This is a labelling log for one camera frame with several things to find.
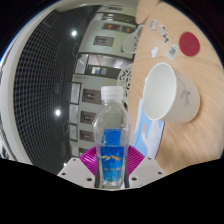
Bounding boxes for white paper cup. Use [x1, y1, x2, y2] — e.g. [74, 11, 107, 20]
[142, 62, 202, 124]

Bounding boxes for black and white sticker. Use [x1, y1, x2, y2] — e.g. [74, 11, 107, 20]
[159, 24, 171, 44]

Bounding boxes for clear blue-labelled water bottle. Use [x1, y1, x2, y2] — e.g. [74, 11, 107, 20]
[92, 85, 133, 189]

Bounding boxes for round ceiling lights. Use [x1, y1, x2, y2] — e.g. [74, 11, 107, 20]
[54, 29, 78, 118]

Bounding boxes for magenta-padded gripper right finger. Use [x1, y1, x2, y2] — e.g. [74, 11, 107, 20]
[124, 145, 167, 188]

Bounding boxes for white cloud-shaped sticker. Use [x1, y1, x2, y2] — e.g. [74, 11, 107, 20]
[150, 46, 160, 58]

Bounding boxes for framed wall portraits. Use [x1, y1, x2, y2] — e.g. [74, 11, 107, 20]
[69, 21, 138, 143]

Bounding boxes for flat round red coaster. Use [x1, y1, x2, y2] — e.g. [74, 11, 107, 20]
[178, 31, 201, 57]

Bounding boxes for blue and white paper sheet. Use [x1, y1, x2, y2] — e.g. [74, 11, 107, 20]
[131, 98, 165, 159]

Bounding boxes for small rectangular card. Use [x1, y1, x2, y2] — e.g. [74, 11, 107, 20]
[149, 19, 159, 31]

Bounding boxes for round wooden side table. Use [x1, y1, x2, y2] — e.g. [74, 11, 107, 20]
[134, 0, 168, 25]

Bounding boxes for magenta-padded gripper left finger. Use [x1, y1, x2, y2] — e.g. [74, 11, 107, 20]
[57, 146, 99, 188]

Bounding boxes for small white printed card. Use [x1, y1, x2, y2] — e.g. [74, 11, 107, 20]
[167, 44, 179, 60]

